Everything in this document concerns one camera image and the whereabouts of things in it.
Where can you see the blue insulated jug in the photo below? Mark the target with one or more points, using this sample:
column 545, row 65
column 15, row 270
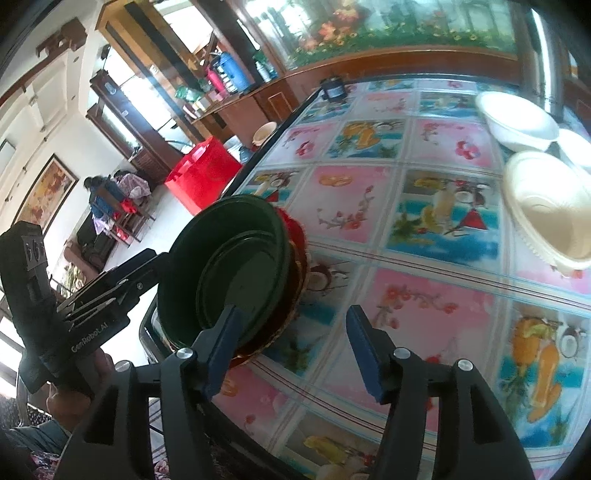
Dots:
column 233, row 71

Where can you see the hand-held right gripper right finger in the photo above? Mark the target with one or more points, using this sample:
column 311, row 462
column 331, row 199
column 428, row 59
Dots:
column 364, row 353

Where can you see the red plastic basket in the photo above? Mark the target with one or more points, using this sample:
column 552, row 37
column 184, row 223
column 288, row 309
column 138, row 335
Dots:
column 203, row 175

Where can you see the stainless steel thermos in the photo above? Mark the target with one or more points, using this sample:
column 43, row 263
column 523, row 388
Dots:
column 549, row 69

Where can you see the framed wall picture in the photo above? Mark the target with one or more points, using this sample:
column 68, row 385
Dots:
column 46, row 191

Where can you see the printed floral tablecloth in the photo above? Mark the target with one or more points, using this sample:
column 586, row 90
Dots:
column 415, row 258

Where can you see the person's left hand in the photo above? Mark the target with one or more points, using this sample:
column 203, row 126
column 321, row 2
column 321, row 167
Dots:
column 69, row 408

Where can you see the pink bottle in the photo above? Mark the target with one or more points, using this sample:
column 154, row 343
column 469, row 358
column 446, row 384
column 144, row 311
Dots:
column 216, row 82

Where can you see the cream plastic bowl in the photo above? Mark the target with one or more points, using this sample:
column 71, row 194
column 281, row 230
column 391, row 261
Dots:
column 549, row 217

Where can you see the dark green plastic bowl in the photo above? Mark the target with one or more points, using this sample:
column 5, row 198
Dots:
column 291, row 251
column 240, row 277

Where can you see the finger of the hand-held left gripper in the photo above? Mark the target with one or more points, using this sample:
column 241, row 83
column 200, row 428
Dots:
column 134, row 270
column 99, row 307

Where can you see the large white bowl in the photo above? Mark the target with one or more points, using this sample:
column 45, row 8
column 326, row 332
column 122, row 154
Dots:
column 517, row 120

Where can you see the glass cabinet with artificial flowers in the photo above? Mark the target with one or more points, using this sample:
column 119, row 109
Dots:
column 392, row 27

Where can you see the wooden sideboard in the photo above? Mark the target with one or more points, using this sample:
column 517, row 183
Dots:
column 244, row 110

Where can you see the white shallow bowl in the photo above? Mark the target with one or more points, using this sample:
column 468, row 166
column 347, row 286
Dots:
column 577, row 147

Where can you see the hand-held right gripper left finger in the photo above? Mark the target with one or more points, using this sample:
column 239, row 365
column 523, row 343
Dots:
column 221, row 353

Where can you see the white bottle with green label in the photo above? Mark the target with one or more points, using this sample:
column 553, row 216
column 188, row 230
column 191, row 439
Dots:
column 265, row 67

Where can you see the cream plastic pot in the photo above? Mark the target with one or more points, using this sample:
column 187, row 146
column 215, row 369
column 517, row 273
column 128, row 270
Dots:
column 264, row 134

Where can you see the small black device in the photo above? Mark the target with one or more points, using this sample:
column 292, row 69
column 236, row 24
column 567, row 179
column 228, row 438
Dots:
column 334, row 90

